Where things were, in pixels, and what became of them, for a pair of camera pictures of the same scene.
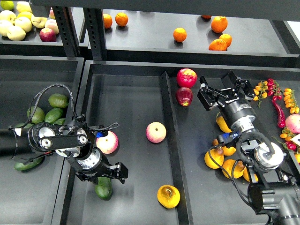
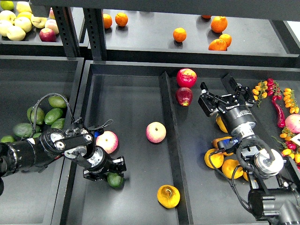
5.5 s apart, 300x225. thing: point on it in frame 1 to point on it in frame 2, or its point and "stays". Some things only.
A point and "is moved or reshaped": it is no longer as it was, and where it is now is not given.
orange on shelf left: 108,20 stays
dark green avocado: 104,189 is moved or reshaped
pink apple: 108,144 stays
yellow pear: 168,196 stays
